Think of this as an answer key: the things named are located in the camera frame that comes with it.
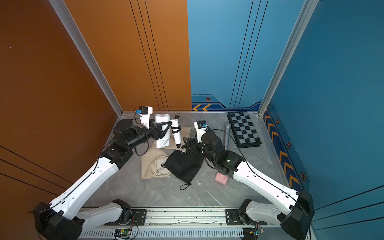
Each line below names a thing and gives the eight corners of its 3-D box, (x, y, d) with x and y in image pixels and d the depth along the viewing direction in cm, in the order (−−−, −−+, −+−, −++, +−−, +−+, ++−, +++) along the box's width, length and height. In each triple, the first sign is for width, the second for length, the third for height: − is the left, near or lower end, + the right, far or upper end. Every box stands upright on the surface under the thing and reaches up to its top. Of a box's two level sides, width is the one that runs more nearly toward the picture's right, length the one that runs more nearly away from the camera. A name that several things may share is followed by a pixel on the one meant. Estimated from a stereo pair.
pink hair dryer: (213, 180, 87) (214, 178, 84) (216, 174, 89) (216, 171, 86) (226, 185, 85) (227, 183, 82) (228, 179, 87) (229, 176, 84)
